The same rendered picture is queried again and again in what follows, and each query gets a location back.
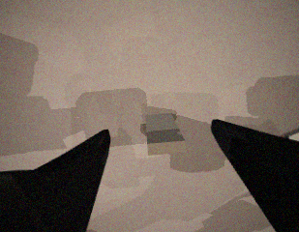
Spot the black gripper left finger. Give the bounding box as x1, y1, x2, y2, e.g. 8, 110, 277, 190
0, 130, 110, 232

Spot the beige rectangular block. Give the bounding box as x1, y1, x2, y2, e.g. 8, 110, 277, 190
145, 113, 185, 156

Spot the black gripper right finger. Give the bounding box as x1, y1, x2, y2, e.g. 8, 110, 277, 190
211, 119, 299, 232

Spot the white flat square slab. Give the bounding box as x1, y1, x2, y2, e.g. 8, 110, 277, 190
284, 130, 299, 141

